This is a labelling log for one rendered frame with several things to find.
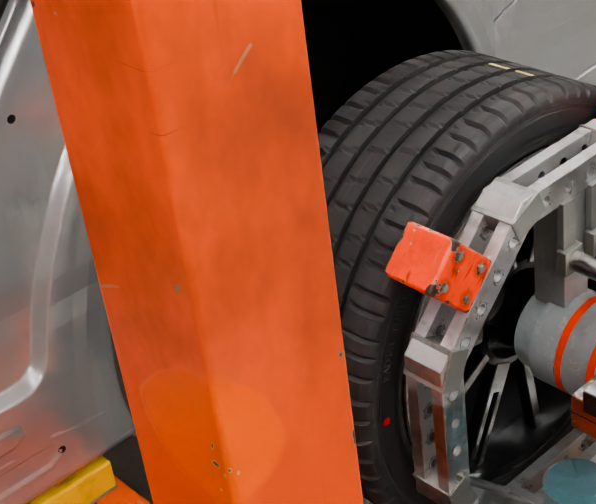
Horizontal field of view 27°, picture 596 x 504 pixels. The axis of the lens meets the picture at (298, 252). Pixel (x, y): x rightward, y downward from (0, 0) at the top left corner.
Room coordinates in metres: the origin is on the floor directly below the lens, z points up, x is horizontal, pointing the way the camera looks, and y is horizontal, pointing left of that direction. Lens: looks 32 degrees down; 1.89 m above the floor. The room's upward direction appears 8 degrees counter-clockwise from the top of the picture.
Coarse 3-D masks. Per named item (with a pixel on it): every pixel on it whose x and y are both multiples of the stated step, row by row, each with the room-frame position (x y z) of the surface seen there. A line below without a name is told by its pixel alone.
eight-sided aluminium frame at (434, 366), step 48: (576, 144) 1.40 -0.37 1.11; (528, 192) 1.29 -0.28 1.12; (576, 192) 1.33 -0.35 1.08; (480, 240) 1.28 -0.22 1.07; (480, 288) 1.22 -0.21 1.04; (432, 336) 1.22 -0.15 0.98; (432, 384) 1.18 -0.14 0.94; (432, 432) 1.22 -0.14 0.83; (576, 432) 1.41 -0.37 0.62; (432, 480) 1.20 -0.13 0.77; (480, 480) 1.28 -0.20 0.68; (528, 480) 1.33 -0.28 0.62
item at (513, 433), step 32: (512, 288) 1.47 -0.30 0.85; (416, 320) 1.27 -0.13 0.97; (512, 320) 1.47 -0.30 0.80; (480, 352) 1.37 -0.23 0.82; (512, 352) 1.42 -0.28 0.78; (480, 384) 1.39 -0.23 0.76; (512, 384) 1.54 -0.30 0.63; (544, 384) 1.51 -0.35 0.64; (480, 416) 1.37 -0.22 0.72; (512, 416) 1.47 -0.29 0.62; (544, 416) 1.46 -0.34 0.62; (480, 448) 1.37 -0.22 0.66; (512, 448) 1.40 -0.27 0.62
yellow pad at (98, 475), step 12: (84, 468) 1.36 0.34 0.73; (96, 468) 1.36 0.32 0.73; (108, 468) 1.37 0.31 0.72; (72, 480) 1.34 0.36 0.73; (84, 480) 1.34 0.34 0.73; (96, 480) 1.35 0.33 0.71; (108, 480) 1.36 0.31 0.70; (48, 492) 1.32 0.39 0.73; (60, 492) 1.32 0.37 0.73; (72, 492) 1.33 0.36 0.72; (84, 492) 1.34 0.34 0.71; (96, 492) 1.35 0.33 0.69; (108, 492) 1.36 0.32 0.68
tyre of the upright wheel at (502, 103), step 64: (448, 64) 1.56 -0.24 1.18; (512, 64) 1.57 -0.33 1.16; (384, 128) 1.43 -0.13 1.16; (448, 128) 1.40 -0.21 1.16; (512, 128) 1.38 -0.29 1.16; (576, 128) 1.47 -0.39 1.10; (384, 192) 1.34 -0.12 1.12; (448, 192) 1.31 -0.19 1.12; (384, 256) 1.27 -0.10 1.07; (384, 320) 1.23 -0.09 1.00; (384, 384) 1.22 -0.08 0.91; (384, 448) 1.22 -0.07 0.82
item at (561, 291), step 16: (576, 208) 1.34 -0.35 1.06; (544, 224) 1.35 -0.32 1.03; (576, 224) 1.34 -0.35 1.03; (544, 240) 1.35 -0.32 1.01; (544, 256) 1.35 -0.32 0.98; (544, 272) 1.35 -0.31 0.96; (544, 288) 1.35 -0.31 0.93; (560, 288) 1.33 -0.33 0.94; (576, 288) 1.34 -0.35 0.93; (560, 304) 1.33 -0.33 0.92
